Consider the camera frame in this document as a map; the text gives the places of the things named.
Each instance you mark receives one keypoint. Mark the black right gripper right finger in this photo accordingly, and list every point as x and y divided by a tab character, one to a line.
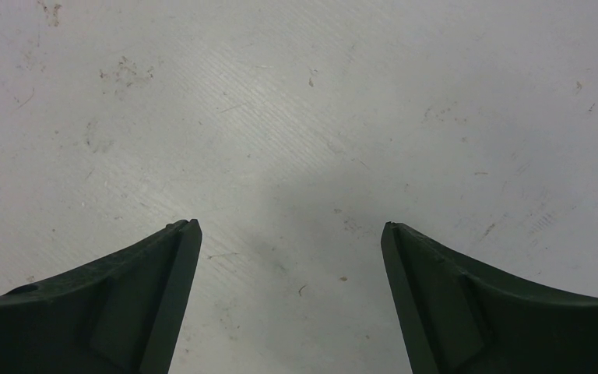
459	315

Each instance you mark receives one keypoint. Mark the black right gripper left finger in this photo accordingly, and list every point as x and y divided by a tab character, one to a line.
121	313

